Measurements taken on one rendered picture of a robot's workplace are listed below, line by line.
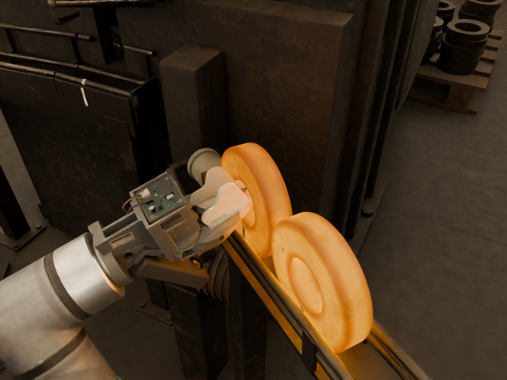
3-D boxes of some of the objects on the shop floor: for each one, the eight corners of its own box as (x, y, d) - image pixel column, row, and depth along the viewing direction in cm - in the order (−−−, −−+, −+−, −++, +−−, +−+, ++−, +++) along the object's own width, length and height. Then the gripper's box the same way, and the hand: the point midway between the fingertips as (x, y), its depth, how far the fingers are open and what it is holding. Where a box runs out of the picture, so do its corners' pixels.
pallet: (256, 62, 256) (256, -17, 227) (311, 19, 310) (318, -51, 281) (475, 115, 213) (511, 24, 184) (495, 53, 267) (524, -25, 238)
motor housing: (197, 337, 123) (175, 194, 88) (268, 372, 116) (275, 230, 81) (170, 378, 115) (133, 237, 80) (245, 418, 107) (241, 281, 72)
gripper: (97, 265, 47) (266, 167, 50) (80, 212, 53) (231, 128, 56) (133, 301, 53) (281, 212, 57) (114, 252, 59) (248, 173, 63)
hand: (253, 189), depth 58 cm, fingers closed, pressing on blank
